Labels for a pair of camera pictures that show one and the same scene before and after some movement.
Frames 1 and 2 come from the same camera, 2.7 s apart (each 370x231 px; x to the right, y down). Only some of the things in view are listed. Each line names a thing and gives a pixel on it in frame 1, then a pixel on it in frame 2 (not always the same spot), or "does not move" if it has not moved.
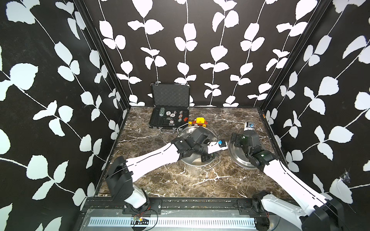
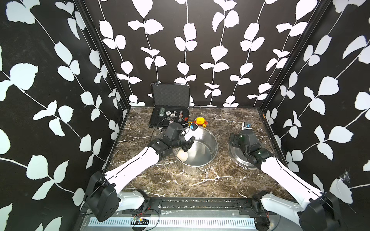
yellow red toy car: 200,121 does not move
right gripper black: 239,138 does not move
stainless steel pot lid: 239,157 does not move
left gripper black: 207,157 → 188,144
